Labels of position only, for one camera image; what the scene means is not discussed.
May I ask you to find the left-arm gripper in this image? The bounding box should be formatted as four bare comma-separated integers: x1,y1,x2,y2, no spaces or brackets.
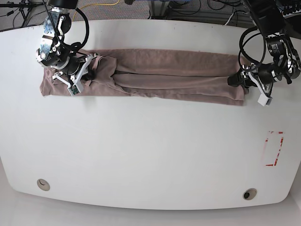
227,63,274,98

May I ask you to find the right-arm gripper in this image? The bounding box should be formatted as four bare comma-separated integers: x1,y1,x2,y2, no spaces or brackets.
52,54,98,88

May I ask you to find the dusty pink T-shirt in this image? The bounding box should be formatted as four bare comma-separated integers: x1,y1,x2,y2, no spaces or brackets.
39,48,249,107

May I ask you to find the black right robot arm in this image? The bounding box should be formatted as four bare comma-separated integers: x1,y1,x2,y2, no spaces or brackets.
36,0,97,96

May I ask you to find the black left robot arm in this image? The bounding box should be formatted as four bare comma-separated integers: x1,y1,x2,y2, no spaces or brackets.
228,0,301,99

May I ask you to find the red tape marking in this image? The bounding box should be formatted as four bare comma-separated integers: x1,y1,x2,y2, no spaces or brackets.
262,131,285,167

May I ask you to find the white power strip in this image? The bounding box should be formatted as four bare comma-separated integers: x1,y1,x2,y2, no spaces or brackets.
282,7,301,18

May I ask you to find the black tripod stand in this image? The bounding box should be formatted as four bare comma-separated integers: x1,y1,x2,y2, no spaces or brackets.
0,0,44,29

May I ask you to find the right table grommet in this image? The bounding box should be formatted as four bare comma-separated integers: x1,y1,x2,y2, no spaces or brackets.
243,188,257,201

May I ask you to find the table grommet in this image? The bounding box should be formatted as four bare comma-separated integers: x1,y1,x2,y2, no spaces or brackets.
243,188,257,201
37,179,50,191

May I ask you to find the left table grommet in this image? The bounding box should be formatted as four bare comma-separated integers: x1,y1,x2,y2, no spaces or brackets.
37,179,50,191

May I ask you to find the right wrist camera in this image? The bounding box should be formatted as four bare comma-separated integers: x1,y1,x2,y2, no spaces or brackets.
68,85,84,96

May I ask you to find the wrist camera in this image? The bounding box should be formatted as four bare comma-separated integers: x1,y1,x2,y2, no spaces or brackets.
68,85,84,96
257,94,272,106

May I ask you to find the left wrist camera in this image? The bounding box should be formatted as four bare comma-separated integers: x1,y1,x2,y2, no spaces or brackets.
257,94,272,106

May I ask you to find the yellow cable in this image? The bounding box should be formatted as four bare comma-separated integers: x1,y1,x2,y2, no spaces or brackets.
72,0,120,22

